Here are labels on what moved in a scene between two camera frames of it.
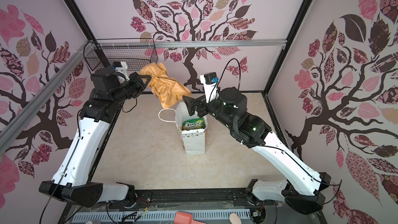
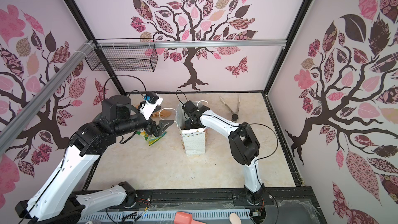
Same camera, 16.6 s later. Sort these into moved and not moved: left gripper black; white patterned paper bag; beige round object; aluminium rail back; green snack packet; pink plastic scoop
Moved: left gripper black; green snack packet
Not moved: white patterned paper bag; beige round object; pink plastic scoop; aluminium rail back
